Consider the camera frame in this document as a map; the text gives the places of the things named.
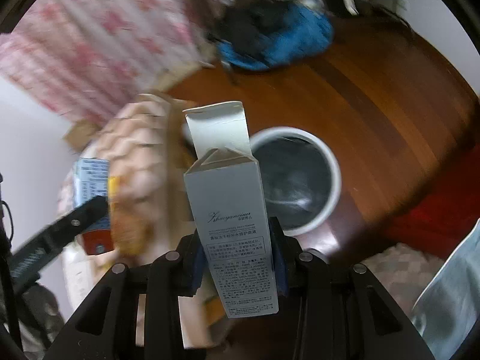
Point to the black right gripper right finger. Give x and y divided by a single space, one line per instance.
328 311

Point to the blue and black clothes pile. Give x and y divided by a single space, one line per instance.
272 33

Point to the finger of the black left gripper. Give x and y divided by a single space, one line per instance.
26 263

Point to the white round trash bin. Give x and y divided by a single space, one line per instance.
301 177

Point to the grey cosmetics carton box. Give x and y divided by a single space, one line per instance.
226 197

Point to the pink floral curtain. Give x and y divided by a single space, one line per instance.
85 59

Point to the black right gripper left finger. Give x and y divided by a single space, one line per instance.
133 313

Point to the red blanket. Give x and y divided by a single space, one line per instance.
446 213

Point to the snack packet with orange food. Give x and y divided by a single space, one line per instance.
120 228

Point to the checkered pink cushion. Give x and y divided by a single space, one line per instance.
404 272

